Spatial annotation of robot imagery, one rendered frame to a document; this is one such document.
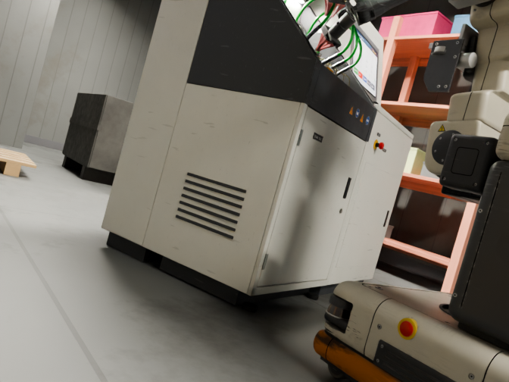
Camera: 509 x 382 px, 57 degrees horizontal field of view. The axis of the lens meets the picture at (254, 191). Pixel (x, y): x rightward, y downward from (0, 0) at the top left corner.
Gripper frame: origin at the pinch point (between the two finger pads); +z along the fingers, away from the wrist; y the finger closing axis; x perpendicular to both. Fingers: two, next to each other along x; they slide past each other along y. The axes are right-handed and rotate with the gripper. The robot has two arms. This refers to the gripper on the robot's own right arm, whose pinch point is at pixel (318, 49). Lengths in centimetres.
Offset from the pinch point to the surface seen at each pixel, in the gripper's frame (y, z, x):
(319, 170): -53, 20, 4
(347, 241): -63, 51, -47
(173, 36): 20, 37, 48
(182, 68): 4, 39, 45
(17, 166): 85, 229, 47
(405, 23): 140, 3, -197
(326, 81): -32.6, -5.2, 18.3
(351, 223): -57, 44, -45
